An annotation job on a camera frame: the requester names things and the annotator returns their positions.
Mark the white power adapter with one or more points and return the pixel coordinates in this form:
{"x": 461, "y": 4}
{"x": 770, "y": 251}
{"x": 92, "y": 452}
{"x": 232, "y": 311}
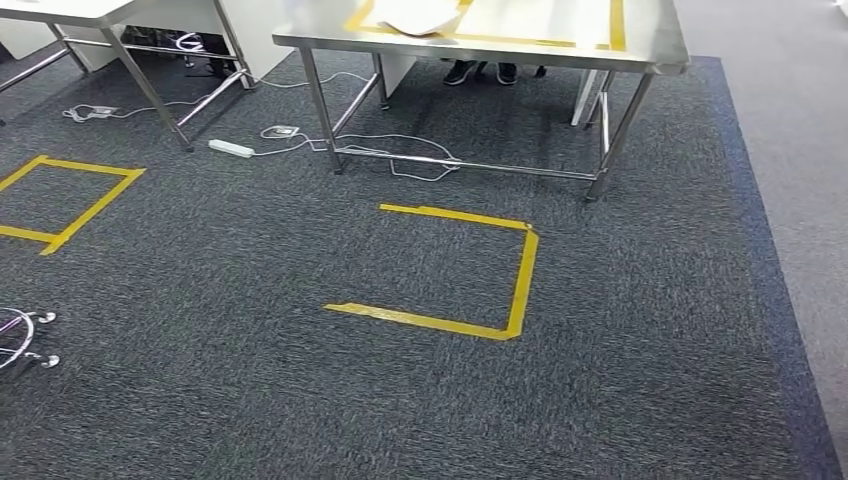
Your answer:
{"x": 285, "y": 131}

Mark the chrome stool base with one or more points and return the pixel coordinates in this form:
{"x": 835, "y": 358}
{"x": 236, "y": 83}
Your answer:
{"x": 23, "y": 331}

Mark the white plastic car part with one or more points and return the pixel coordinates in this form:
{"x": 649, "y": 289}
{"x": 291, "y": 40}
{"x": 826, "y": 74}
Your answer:
{"x": 417, "y": 16}

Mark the yellow floor tape square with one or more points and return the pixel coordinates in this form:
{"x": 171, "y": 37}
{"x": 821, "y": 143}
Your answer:
{"x": 93, "y": 208}

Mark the steel workbench table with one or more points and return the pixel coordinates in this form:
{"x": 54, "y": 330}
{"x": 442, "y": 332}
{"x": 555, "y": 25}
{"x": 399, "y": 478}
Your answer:
{"x": 66, "y": 8}
{"x": 649, "y": 33}

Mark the white power strip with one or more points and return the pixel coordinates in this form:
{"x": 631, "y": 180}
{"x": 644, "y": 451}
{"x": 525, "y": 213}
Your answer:
{"x": 230, "y": 148}

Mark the person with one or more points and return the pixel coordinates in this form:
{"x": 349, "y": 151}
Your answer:
{"x": 457, "y": 73}

